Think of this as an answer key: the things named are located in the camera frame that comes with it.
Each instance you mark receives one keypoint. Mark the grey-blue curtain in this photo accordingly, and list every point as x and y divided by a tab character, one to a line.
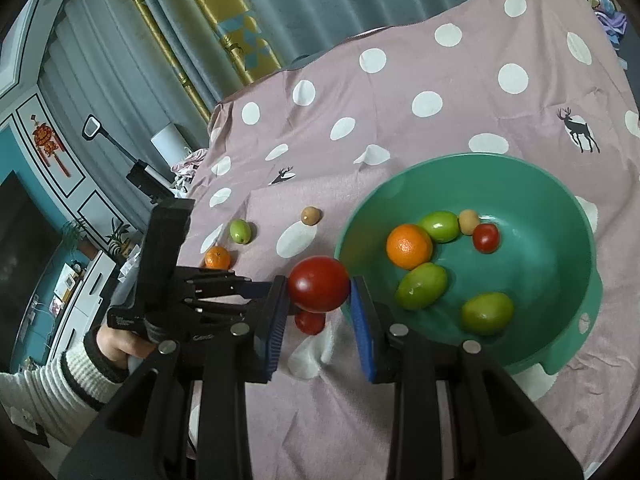
325	5

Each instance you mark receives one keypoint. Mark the green plastic bowl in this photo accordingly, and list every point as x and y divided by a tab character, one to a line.
540	260

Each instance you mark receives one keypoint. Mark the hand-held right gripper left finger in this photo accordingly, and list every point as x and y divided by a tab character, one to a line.
272	330

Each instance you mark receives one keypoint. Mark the black television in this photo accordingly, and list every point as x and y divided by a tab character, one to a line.
25	240

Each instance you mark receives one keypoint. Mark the small potted plant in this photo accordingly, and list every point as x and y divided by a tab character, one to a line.
74	235
119	237

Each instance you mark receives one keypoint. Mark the brown longan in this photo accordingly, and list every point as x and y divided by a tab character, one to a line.
310	215
468	221

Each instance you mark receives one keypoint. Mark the pink polka dot bedsheet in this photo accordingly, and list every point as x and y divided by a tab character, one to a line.
400	125

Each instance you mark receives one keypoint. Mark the yellow patterned curtain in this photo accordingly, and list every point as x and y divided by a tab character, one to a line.
225	15

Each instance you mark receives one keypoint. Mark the lilac cloth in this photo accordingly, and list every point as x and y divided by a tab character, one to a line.
612	20

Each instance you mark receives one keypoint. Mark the black stick vacuum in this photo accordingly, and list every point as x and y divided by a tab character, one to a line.
145	177

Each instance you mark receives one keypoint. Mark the white cylinder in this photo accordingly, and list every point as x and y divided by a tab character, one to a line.
167	142

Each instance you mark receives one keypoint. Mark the red knot wall ornament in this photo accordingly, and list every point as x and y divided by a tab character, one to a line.
44	140

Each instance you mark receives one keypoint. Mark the person's left hand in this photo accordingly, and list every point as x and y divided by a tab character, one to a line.
120	346

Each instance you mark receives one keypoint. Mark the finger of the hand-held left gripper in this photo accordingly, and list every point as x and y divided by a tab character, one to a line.
220	309
225	280

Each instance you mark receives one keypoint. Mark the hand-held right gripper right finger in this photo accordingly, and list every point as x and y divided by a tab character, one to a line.
362	330

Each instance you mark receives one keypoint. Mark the green jujube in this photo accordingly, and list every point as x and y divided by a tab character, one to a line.
240	231
440	226
421	286
487	312

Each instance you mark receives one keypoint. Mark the red tomato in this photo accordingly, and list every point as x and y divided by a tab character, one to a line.
317	282
310	324
486	238

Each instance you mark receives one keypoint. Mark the large orange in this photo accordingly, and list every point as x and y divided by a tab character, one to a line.
409	246

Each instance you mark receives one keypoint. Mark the white cabinet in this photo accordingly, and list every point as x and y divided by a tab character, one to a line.
85	285

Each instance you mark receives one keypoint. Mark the small orange mandarin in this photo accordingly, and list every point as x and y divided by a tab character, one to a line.
217	258

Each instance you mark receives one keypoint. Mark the pink crumpled cloth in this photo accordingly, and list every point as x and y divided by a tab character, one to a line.
190	167

